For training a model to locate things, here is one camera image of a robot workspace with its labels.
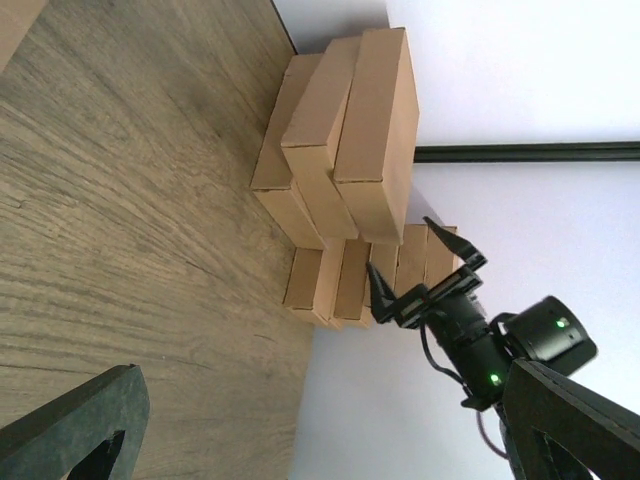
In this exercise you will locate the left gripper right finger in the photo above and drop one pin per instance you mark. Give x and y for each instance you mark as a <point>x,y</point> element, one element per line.
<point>547,412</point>

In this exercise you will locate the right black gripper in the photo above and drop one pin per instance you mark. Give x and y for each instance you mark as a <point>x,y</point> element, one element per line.
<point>416,303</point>

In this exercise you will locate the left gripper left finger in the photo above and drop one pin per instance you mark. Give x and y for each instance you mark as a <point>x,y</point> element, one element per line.
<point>94,431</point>

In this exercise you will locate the brown cardboard box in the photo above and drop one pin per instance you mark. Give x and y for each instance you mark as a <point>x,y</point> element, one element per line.
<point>373,167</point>

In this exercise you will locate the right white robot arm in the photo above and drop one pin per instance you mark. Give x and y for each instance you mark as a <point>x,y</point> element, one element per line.
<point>478,354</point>

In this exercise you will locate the tall folded cardboard box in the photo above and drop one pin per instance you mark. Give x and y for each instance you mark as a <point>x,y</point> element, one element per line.
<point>440,262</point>

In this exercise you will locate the leaning folded cardboard box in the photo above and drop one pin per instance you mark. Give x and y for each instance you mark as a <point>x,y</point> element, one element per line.
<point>400,266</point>

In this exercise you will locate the low cardboard box stack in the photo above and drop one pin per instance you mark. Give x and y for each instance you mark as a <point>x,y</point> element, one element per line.
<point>327,287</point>

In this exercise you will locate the small folded cardboard box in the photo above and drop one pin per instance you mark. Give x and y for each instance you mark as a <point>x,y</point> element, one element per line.
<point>273,183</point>

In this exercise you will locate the flat cardboard sheet stack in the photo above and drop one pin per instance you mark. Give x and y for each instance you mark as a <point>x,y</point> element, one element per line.
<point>16,18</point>

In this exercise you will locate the right black frame post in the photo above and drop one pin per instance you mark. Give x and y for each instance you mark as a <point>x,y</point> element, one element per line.
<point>626,151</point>

